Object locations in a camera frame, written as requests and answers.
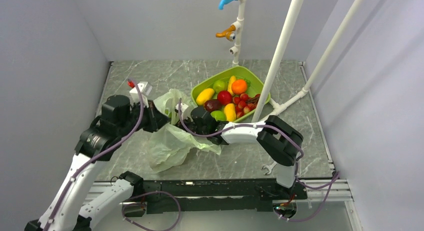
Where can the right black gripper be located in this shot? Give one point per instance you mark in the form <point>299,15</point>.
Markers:
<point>179,127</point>

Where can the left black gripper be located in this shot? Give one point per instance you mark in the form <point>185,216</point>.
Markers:
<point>156,119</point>

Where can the light green plastic bag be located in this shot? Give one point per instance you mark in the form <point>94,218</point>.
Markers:
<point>170,146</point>

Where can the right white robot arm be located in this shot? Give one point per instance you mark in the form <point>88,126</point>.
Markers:
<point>280,140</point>

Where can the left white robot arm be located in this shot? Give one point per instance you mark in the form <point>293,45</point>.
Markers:
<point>118,120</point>

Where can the dark purple mangosteen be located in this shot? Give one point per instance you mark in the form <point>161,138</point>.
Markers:
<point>212,105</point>

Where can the yellow mango left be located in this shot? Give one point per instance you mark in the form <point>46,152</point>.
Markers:
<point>204,95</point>

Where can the yellow mango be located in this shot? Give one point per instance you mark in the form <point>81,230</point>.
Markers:
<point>204,95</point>
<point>230,112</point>

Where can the yellow mango front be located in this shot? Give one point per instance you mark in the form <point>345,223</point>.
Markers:
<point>230,112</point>

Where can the red apple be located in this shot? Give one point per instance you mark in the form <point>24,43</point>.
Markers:
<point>224,97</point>

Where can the green apple in basket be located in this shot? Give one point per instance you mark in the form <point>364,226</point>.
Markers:
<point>220,85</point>

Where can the orange fruit in basket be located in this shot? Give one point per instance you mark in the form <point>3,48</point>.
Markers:
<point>240,86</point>

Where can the yellow banana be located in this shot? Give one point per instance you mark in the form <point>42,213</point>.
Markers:
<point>232,79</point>

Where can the green plastic basket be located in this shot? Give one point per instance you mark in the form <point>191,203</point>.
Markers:
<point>254,83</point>

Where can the silver wrench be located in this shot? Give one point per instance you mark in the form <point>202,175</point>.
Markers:
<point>268,168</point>

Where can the orange faucet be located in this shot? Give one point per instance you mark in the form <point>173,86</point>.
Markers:
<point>229,33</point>

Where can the white pipe with faucets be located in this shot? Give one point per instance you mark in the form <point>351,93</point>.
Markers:
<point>239,26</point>

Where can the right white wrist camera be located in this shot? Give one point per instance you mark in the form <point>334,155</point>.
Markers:
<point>182,111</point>

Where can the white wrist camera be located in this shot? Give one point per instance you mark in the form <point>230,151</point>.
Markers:
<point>141,89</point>
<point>182,111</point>

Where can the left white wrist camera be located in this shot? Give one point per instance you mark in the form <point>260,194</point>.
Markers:
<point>141,89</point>

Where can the white pvc pipe frame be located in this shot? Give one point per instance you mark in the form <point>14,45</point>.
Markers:
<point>287,29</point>

